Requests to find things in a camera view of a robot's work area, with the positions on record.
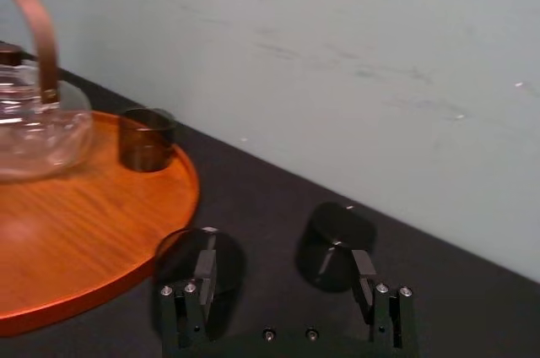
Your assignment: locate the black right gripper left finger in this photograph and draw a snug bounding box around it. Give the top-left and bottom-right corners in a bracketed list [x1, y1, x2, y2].
[159, 249, 219, 350]

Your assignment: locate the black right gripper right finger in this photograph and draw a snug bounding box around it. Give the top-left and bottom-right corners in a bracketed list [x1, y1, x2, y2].
[350, 249, 414, 350]

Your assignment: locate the round orange wooden tray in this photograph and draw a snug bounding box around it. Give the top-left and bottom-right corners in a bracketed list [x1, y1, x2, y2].
[0, 109, 201, 327]

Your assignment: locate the smoked glass tumbler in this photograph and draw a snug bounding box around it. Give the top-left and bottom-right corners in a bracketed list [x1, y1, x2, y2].
[117, 107, 176, 174]
[150, 225, 246, 344]
[296, 201, 378, 294]

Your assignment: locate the black table cloth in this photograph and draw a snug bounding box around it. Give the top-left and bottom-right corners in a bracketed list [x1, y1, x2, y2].
[0, 40, 540, 358]

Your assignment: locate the clear glass teapot copper handle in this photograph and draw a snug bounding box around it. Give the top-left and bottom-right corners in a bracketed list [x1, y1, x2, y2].
[0, 0, 95, 184]

